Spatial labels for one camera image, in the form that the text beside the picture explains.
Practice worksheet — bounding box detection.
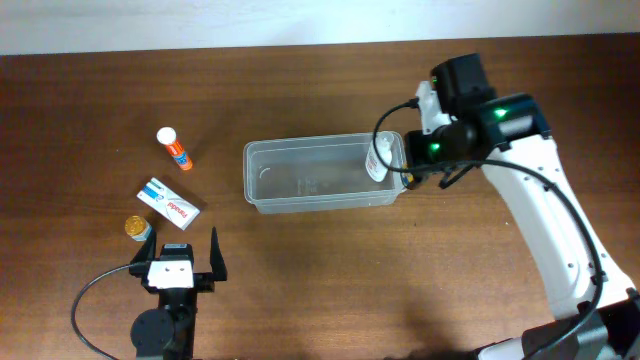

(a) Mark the dark bottle white cap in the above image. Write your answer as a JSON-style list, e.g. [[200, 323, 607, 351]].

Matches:
[[401, 173, 416, 190]]

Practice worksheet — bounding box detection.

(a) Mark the white Panadol medicine box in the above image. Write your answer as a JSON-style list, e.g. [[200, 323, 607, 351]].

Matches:
[[137, 177, 200, 230]]

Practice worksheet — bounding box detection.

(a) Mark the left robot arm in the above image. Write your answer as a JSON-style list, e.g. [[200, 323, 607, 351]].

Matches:
[[129, 229, 228, 359]]

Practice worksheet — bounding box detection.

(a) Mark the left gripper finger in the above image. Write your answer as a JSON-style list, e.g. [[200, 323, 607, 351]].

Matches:
[[131, 230, 157, 263], [209, 227, 228, 281]]

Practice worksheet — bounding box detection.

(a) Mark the orange tube white cap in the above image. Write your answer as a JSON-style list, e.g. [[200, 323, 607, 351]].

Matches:
[[156, 127, 193, 171]]

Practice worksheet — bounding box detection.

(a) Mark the clear plastic container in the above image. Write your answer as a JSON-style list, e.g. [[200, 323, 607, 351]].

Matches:
[[243, 133, 406, 214]]

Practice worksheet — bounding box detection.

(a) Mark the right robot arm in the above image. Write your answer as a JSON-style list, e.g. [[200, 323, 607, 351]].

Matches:
[[404, 54, 639, 359]]

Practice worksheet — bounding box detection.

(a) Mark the small jar gold lid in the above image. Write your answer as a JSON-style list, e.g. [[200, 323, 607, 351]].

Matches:
[[124, 215, 152, 242]]

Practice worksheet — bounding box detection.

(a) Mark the white spray bottle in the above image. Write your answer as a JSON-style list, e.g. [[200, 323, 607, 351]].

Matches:
[[365, 132, 394, 183]]

